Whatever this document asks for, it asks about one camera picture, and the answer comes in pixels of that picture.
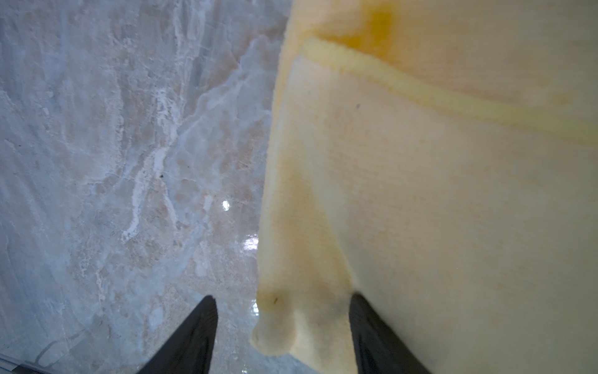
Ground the yellow cleaning cloth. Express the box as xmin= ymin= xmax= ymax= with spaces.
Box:
xmin=251 ymin=1 xmax=597 ymax=373

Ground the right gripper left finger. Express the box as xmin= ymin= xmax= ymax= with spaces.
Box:
xmin=138 ymin=295 xmax=218 ymax=374

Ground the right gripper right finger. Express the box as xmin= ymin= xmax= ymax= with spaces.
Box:
xmin=349 ymin=293 xmax=429 ymax=374

